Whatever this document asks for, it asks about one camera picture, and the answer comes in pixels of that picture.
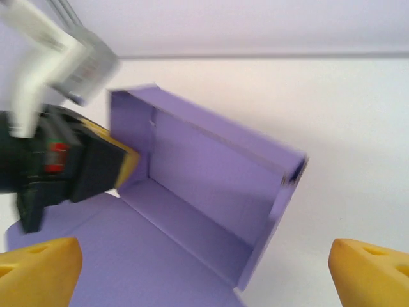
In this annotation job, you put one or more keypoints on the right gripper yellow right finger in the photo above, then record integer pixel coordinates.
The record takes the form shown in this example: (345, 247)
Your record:
(374, 278)

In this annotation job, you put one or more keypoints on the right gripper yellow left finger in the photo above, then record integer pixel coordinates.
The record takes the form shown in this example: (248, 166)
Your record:
(35, 275)

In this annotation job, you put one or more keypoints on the purple paper box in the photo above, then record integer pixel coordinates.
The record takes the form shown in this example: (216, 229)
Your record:
(204, 166)

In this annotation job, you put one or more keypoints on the aluminium frame back rail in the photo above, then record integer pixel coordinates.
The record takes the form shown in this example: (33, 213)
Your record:
(255, 55)

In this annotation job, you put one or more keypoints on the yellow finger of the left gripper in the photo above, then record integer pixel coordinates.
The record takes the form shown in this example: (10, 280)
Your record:
(102, 163)

